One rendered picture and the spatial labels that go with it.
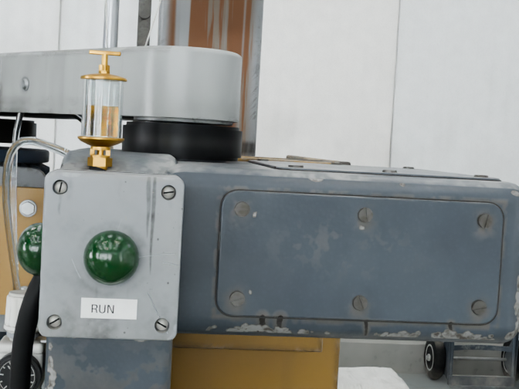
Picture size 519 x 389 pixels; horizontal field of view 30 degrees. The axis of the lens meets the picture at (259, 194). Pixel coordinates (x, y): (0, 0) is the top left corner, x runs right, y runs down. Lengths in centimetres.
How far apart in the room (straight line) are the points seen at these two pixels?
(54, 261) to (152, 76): 21
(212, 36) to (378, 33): 488
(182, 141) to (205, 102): 3
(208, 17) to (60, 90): 33
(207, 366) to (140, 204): 39
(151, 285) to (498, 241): 22
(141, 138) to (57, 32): 511
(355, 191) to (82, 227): 17
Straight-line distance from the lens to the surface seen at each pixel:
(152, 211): 53
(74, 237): 53
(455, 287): 61
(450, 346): 584
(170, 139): 69
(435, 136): 600
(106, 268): 52
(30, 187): 96
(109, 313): 54
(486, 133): 611
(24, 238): 55
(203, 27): 108
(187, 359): 89
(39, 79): 82
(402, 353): 605
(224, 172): 59
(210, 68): 70
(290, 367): 90
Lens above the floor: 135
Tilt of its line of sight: 3 degrees down
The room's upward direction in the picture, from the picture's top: 3 degrees clockwise
